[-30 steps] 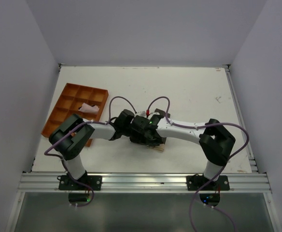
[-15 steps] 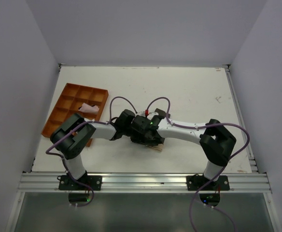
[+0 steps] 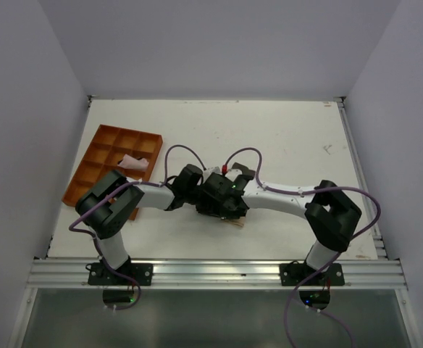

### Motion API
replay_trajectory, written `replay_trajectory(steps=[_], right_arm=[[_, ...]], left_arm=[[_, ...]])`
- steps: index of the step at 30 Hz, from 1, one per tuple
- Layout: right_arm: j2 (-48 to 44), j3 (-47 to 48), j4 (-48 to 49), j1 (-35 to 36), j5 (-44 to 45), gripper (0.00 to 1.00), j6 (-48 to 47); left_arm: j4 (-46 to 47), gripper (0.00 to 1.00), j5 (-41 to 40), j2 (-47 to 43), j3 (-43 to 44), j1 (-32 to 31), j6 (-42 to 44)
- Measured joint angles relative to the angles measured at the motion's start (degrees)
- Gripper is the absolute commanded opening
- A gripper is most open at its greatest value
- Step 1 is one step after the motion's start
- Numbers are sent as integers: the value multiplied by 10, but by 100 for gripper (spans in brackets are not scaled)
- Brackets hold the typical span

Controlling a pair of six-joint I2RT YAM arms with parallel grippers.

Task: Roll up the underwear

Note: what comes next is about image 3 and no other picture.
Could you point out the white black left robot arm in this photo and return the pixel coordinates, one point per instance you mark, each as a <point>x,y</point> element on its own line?
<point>107,206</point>

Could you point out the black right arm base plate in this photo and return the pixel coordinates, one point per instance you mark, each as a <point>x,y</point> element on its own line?
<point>291,274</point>

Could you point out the pink rolled underwear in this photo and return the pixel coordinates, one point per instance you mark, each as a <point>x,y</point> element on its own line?
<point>131,163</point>

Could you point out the aluminium frame rail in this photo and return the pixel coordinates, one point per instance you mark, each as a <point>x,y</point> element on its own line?
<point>73,273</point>

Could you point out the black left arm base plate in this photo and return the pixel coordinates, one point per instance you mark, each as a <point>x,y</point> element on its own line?
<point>130,274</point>

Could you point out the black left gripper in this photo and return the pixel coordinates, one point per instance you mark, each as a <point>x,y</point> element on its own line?
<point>211,206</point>

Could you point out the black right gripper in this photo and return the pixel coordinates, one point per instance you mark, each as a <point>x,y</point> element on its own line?
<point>232,214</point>

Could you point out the olive underwear with cream waistband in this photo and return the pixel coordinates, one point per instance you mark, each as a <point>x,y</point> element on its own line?
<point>237,222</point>

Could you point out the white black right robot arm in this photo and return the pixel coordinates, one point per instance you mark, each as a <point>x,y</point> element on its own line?
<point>332,215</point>

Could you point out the orange wooden compartment tray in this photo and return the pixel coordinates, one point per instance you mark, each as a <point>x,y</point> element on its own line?
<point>106,149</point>

